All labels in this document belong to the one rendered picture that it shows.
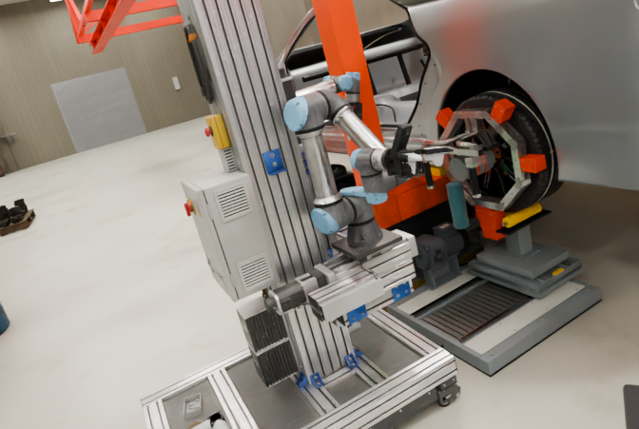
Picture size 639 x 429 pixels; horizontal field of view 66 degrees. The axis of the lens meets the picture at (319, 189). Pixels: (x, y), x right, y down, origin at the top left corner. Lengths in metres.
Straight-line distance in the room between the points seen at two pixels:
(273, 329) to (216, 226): 0.58
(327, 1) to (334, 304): 1.59
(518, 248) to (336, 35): 1.56
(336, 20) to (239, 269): 1.44
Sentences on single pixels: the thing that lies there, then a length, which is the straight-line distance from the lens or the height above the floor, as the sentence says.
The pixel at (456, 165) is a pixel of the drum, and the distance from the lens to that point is 2.66.
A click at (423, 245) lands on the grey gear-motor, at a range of 2.96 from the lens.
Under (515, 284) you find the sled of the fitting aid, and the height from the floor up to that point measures 0.13.
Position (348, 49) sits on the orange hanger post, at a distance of 2.77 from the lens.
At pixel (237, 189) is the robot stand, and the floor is 1.19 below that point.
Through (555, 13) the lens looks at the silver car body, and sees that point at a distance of 2.40.
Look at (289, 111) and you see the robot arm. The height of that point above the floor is 1.42.
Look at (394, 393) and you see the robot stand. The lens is 2.21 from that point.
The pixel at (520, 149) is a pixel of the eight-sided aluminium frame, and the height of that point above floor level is 0.91.
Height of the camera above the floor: 1.60
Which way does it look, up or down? 15 degrees down
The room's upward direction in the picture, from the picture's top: 15 degrees counter-clockwise
